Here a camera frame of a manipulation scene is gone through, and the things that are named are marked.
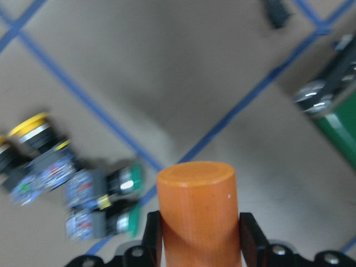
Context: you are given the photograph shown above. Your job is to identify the green conveyor belt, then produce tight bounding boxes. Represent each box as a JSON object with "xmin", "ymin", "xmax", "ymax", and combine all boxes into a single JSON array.
[{"xmin": 292, "ymin": 33, "xmax": 356, "ymax": 173}]

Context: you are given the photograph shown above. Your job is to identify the green push button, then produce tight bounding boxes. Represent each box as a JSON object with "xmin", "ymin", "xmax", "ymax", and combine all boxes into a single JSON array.
[
  {"xmin": 65, "ymin": 162, "xmax": 143, "ymax": 210},
  {"xmin": 66, "ymin": 201, "xmax": 140, "ymax": 241}
]

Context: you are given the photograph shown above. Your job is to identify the plain orange cylinder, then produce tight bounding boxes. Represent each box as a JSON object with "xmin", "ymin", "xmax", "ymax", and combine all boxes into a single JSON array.
[{"xmin": 156, "ymin": 161, "xmax": 242, "ymax": 266}]

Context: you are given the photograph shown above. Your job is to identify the yellow push button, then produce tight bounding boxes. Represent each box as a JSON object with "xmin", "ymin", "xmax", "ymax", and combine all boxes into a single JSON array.
[
  {"xmin": 8, "ymin": 112, "xmax": 78, "ymax": 197},
  {"xmin": 1, "ymin": 135, "xmax": 30, "ymax": 192}
]

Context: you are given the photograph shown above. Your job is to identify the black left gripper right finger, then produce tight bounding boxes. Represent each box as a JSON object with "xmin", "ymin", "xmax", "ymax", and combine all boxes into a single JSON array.
[{"xmin": 239, "ymin": 212, "xmax": 269, "ymax": 264}]

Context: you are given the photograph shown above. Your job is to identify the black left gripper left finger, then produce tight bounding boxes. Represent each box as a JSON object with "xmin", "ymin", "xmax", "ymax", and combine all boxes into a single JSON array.
[{"xmin": 139, "ymin": 211, "xmax": 162, "ymax": 264}]

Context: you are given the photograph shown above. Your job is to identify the red black power cable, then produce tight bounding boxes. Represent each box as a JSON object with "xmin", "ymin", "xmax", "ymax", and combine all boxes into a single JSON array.
[{"xmin": 263, "ymin": 0, "xmax": 295, "ymax": 29}]

